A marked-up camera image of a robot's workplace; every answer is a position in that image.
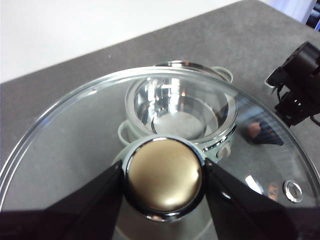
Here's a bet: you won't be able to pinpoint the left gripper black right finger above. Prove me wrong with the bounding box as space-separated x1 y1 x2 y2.
205 159 320 240

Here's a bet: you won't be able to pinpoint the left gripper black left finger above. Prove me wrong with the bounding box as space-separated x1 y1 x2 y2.
0 160 124 240

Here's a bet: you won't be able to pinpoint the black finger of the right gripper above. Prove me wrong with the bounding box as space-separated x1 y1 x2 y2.
249 119 285 147

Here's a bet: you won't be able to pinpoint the brown egg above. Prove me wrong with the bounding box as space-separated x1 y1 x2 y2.
248 121 262 139

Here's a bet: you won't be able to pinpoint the glass lid with green knob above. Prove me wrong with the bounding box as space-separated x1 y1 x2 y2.
0 66 320 240

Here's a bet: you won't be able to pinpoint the dark blurry equipment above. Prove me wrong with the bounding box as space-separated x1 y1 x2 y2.
304 0 320 29

